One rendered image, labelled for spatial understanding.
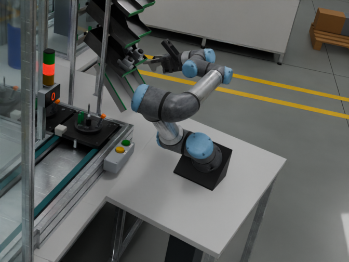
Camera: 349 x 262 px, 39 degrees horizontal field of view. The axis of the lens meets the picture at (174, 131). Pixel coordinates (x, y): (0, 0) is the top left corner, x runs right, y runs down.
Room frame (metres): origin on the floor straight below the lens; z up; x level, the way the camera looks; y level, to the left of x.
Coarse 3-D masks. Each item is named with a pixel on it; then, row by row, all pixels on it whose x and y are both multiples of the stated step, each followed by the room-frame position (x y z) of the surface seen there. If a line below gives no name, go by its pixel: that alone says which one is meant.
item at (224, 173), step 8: (216, 144) 2.06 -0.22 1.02; (224, 152) 2.02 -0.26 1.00; (184, 160) 2.01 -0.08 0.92; (224, 160) 1.99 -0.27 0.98; (176, 168) 1.98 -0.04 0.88; (184, 168) 1.98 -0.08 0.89; (192, 168) 1.98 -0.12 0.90; (224, 168) 1.98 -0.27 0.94; (184, 176) 1.95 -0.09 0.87; (192, 176) 1.95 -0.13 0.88; (200, 176) 1.94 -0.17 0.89; (208, 176) 1.94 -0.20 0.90; (216, 176) 1.93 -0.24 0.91; (224, 176) 2.01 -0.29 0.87; (200, 184) 1.91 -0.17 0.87; (208, 184) 1.91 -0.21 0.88; (216, 184) 1.92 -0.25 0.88
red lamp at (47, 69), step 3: (54, 63) 1.91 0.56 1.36; (45, 66) 1.89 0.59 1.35; (48, 66) 1.89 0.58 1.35; (51, 66) 1.89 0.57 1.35; (54, 66) 1.91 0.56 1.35; (45, 69) 1.89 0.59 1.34; (48, 69) 1.89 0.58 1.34; (51, 69) 1.90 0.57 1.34; (54, 69) 1.91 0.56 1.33; (45, 72) 1.89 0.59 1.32; (48, 72) 1.89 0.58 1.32; (51, 72) 1.90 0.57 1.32; (54, 72) 1.91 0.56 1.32
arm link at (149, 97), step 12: (144, 84) 1.72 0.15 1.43; (144, 96) 1.66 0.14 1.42; (156, 96) 1.65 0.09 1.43; (132, 108) 1.66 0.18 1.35; (144, 108) 1.64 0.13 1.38; (156, 108) 1.62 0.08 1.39; (156, 120) 1.69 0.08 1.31; (168, 132) 1.81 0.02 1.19; (180, 132) 1.90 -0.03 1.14; (168, 144) 1.87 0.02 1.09; (180, 144) 1.89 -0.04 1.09
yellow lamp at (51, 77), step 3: (45, 75) 1.89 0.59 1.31; (48, 75) 1.89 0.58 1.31; (51, 75) 1.90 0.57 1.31; (54, 75) 1.92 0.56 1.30; (45, 78) 1.89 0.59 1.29; (48, 78) 1.89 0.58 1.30; (51, 78) 1.90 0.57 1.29; (45, 81) 1.89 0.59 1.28; (48, 81) 1.89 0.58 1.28; (51, 81) 1.90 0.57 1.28; (45, 84) 1.89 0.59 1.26; (48, 84) 1.89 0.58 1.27; (51, 84) 1.90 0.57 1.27
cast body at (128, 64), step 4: (128, 56) 2.34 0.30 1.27; (120, 60) 2.34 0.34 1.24; (124, 60) 2.31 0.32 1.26; (128, 60) 2.31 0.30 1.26; (132, 60) 2.32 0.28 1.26; (120, 64) 2.31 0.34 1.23; (124, 64) 2.31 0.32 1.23; (128, 64) 2.30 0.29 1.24; (124, 68) 2.31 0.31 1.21; (128, 68) 2.30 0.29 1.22
